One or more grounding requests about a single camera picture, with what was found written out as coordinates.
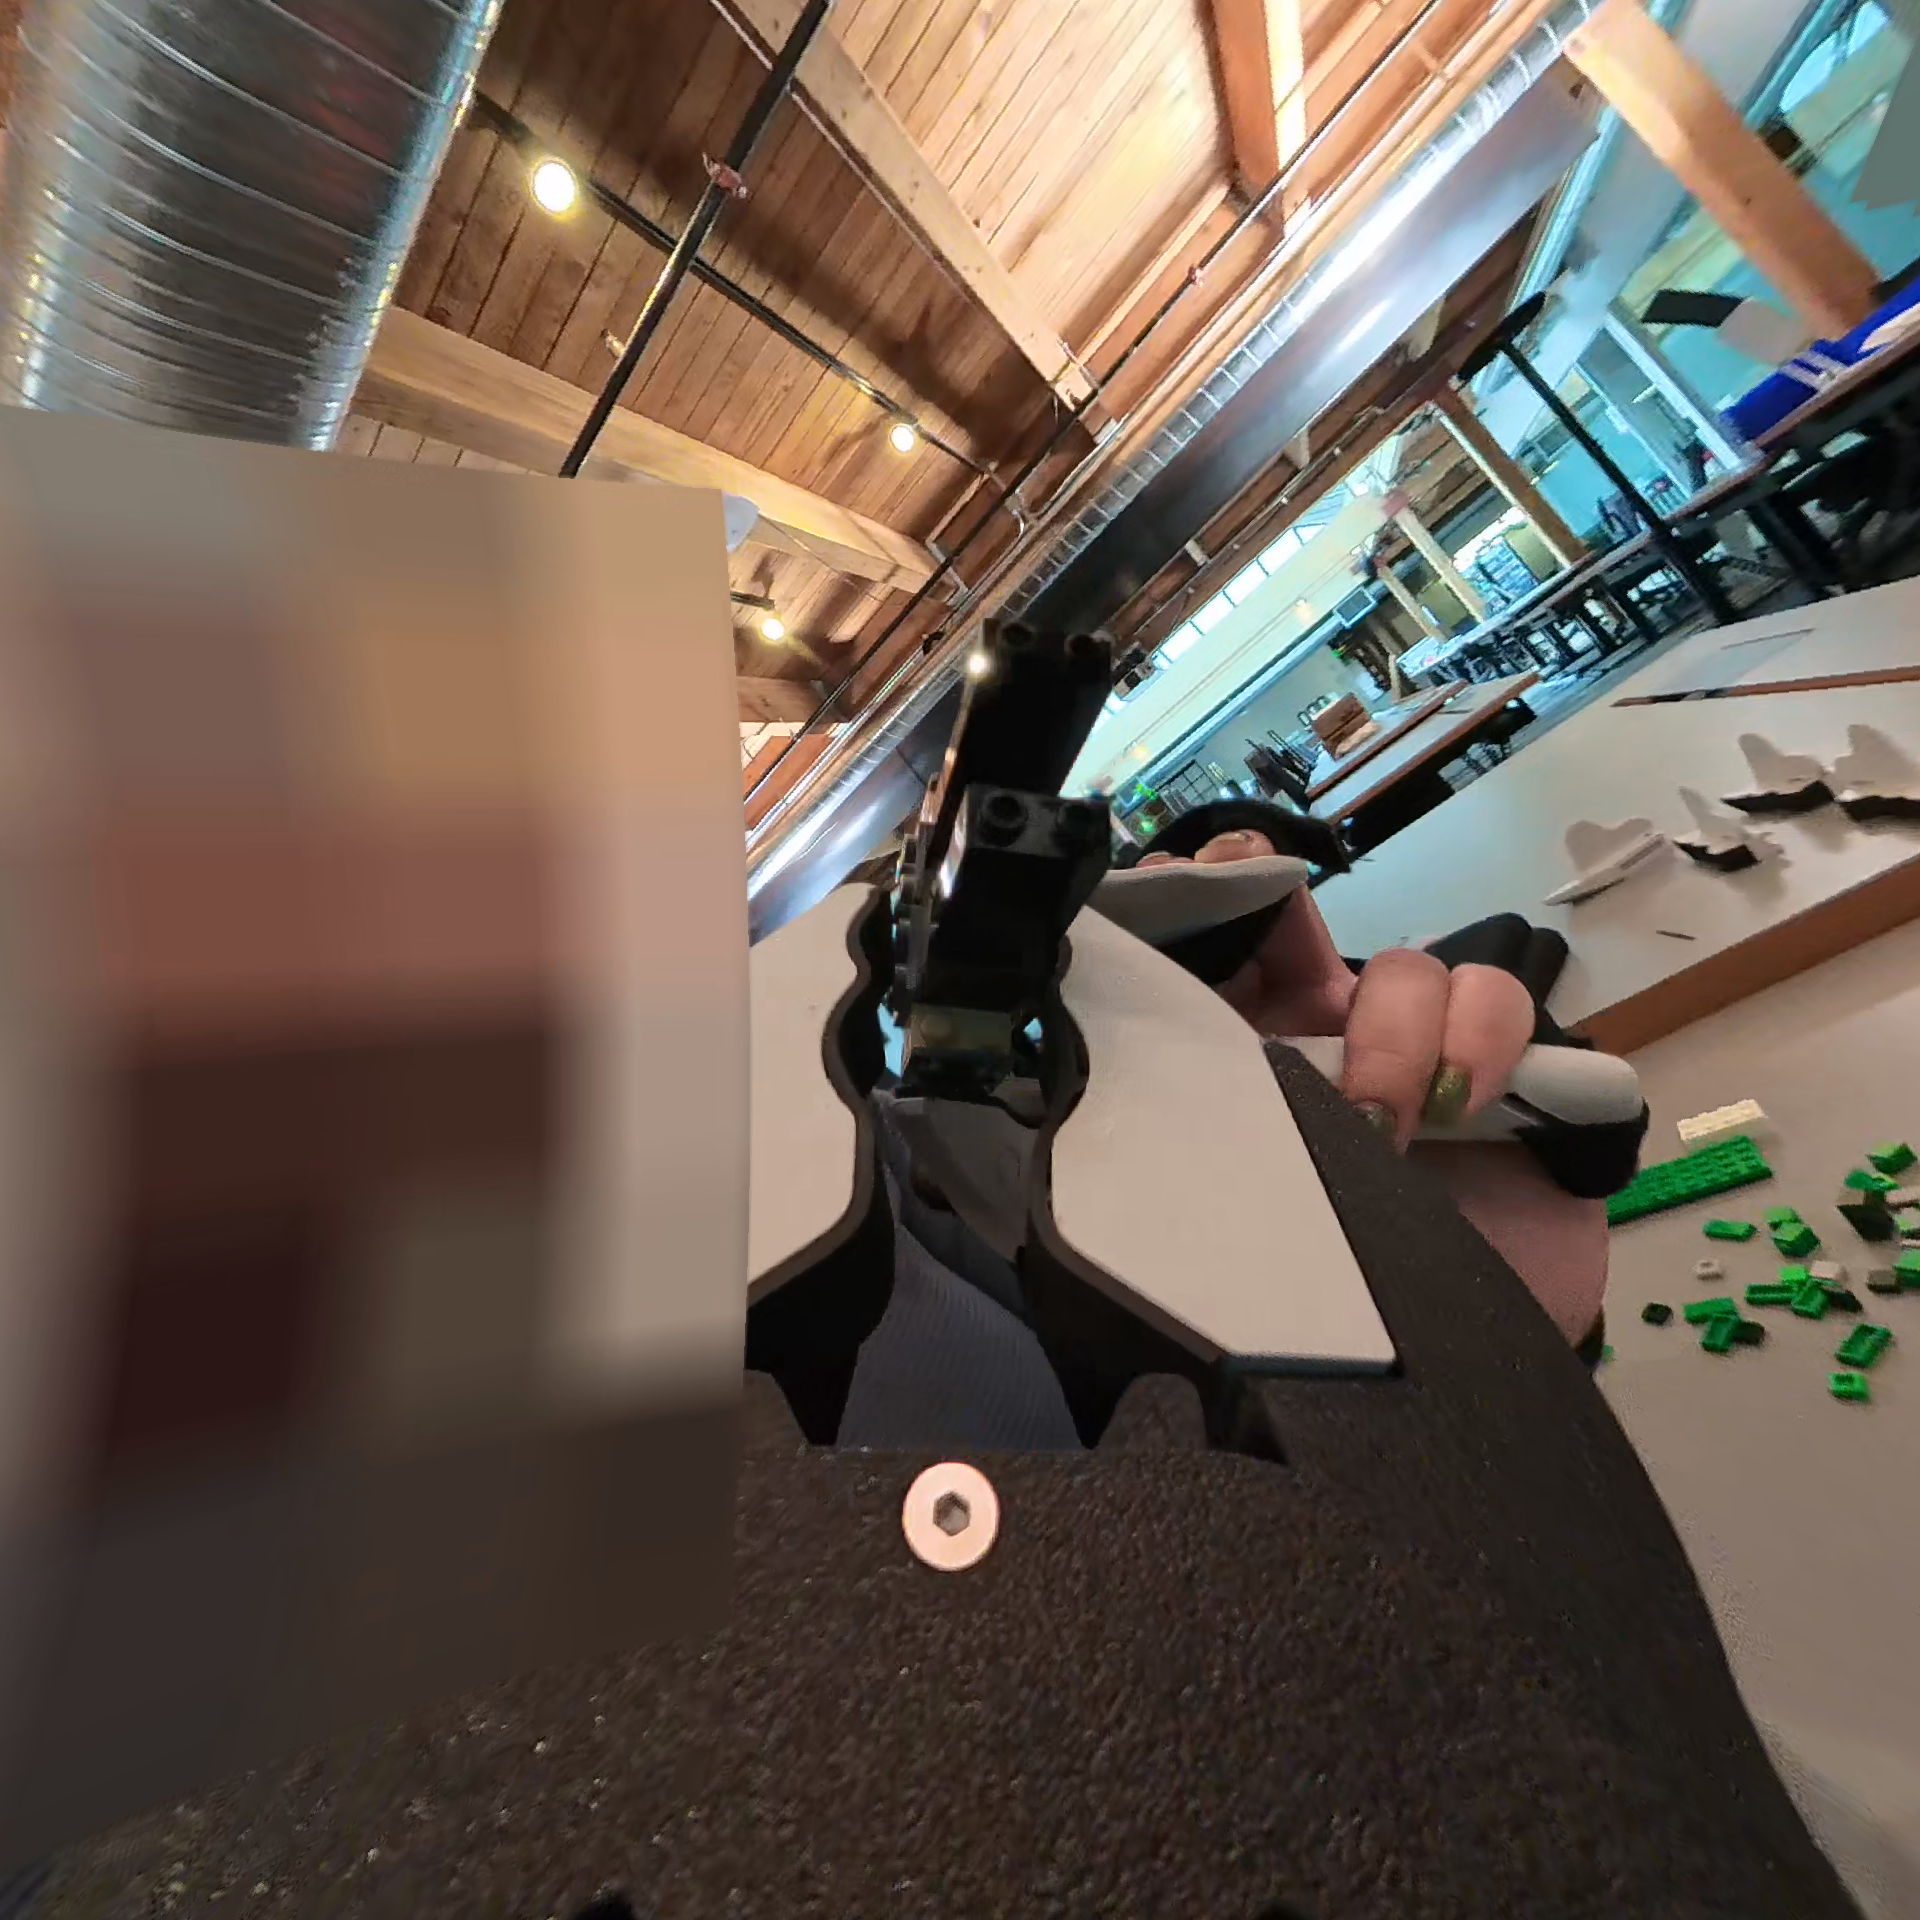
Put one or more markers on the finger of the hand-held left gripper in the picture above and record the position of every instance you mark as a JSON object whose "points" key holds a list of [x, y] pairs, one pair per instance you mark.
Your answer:
{"points": [[915, 900]]}

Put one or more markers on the white long brick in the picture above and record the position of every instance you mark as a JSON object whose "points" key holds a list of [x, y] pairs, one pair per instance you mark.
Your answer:
{"points": [[1725, 1122]]}

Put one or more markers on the large silver ventilation duct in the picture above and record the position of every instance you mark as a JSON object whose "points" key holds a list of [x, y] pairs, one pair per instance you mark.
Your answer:
{"points": [[225, 195]]}

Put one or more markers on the black and tan brick assembly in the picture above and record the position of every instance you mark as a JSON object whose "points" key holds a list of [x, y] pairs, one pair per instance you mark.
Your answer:
{"points": [[1004, 900]]}

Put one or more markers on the wooden background table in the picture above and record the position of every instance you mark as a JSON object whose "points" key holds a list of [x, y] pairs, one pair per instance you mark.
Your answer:
{"points": [[1411, 734]]}

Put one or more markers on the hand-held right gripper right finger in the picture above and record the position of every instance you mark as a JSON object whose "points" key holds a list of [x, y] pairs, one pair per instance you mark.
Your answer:
{"points": [[1201, 1201]]}

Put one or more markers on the grey desk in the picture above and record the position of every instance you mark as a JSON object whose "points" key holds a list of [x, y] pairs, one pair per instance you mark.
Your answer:
{"points": [[1801, 1575]]}

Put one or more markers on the pile of green bricks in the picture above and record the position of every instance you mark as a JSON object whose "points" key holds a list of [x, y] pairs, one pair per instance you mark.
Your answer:
{"points": [[1869, 1201]]}

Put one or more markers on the white background table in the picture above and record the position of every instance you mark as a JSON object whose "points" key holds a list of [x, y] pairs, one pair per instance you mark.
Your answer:
{"points": [[1650, 750]]}

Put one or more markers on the person's left hand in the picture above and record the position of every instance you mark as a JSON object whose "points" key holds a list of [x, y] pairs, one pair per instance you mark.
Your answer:
{"points": [[1394, 1021]]}

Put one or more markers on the green brick plate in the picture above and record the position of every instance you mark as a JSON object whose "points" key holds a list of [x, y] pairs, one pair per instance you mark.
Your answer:
{"points": [[1689, 1181]]}

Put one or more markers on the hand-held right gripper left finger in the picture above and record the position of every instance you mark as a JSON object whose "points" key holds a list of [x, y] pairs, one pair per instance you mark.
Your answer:
{"points": [[795, 1110]]}

